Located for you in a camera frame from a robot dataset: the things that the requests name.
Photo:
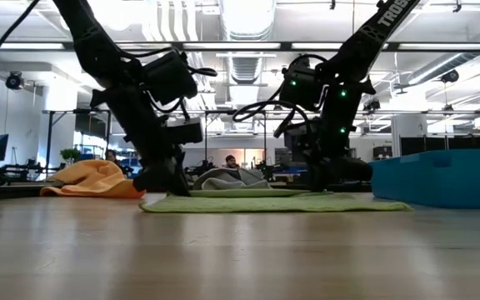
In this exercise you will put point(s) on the person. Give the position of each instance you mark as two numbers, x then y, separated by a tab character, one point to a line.
231	161
111	156

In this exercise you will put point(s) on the white pillar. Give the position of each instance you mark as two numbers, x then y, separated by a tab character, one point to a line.
408	133

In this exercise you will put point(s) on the grey microfiber towel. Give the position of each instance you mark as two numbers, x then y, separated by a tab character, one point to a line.
231	181

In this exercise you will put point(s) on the black background screen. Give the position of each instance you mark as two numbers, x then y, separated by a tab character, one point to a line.
92	125

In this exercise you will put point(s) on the black ceiling camera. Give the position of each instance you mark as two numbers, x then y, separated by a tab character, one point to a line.
450	76
14	81
372	105

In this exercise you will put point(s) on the small background potted plant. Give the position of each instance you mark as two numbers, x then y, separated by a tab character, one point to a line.
70	155

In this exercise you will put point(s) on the orange microfiber towel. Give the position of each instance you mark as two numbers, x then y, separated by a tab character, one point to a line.
94	179

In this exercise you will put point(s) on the teal plastic basket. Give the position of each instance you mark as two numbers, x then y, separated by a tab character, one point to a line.
440	179

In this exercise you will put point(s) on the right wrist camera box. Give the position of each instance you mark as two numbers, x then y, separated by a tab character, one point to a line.
300	137

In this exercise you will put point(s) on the black background rig frame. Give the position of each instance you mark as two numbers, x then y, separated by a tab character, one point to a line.
219	112

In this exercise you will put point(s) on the silver ventilation duct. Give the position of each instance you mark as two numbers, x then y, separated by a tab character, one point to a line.
246	18

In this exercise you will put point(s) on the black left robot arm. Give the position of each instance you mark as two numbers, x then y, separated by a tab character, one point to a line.
94	46

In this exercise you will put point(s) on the black cabinet row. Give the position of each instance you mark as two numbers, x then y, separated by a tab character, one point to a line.
431	146

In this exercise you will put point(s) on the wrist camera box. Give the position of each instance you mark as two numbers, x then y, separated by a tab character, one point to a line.
300	137
186	131

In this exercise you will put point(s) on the green microfiber towel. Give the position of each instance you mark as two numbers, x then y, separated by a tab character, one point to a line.
265	204

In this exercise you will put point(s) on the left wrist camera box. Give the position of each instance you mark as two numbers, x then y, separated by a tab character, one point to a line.
186	131

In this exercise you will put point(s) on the long ceiling light strip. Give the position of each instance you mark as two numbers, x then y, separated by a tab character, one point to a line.
231	46

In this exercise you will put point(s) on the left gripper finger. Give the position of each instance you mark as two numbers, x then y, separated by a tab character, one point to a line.
187	179
177	179

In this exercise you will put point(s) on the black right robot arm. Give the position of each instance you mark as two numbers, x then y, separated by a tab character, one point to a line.
373	37

